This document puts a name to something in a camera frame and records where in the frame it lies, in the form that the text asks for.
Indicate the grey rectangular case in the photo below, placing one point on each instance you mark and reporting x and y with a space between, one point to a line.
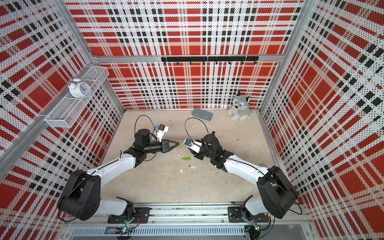
202 114

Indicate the white wire mesh shelf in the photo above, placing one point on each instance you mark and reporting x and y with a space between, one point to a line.
68 110

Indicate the white alarm clock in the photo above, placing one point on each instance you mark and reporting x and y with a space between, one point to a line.
79 89

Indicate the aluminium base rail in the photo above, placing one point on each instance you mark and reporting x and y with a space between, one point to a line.
191 220

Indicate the grey husky plush toy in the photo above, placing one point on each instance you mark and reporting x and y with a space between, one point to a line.
240 109

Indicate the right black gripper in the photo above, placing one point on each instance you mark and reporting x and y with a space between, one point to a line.
196 155

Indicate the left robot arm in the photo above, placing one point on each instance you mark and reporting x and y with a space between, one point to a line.
81 196

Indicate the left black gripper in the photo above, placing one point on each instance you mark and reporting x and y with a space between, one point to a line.
165 145

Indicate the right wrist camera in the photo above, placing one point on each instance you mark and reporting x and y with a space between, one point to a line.
193 145

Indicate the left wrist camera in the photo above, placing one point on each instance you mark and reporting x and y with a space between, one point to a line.
161 130

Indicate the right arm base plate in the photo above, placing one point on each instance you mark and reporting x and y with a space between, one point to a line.
237 213

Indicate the black hook rail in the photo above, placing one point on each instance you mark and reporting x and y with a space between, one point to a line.
210 59

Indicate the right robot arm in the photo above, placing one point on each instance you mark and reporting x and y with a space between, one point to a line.
277 194

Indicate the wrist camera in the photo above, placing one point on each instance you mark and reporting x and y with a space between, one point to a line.
161 130
193 145

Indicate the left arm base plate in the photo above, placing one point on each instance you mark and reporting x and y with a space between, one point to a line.
141 214

